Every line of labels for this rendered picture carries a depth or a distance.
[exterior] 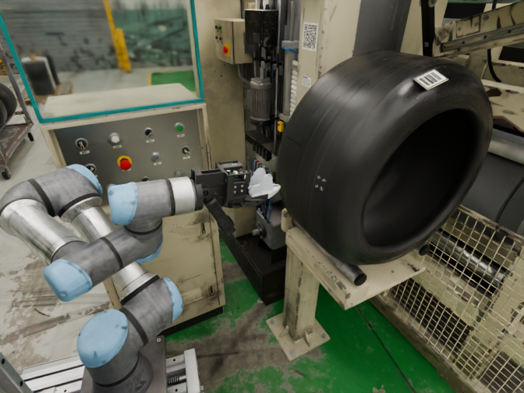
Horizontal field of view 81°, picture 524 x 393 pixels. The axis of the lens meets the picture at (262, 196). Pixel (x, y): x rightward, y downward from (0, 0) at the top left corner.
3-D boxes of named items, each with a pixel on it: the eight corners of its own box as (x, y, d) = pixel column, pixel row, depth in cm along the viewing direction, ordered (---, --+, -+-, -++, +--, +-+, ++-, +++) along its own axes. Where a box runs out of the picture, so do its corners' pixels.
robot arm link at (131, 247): (104, 257, 66) (97, 224, 59) (148, 231, 73) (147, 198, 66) (125, 281, 63) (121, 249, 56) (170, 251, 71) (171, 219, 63)
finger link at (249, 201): (271, 197, 68) (234, 203, 64) (270, 203, 69) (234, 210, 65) (261, 187, 71) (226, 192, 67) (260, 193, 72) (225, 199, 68)
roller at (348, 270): (302, 220, 120) (292, 224, 118) (302, 211, 117) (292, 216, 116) (367, 281, 94) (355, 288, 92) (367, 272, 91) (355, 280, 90)
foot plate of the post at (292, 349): (265, 321, 182) (265, 317, 180) (303, 304, 192) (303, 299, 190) (289, 361, 162) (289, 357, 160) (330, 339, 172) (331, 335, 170)
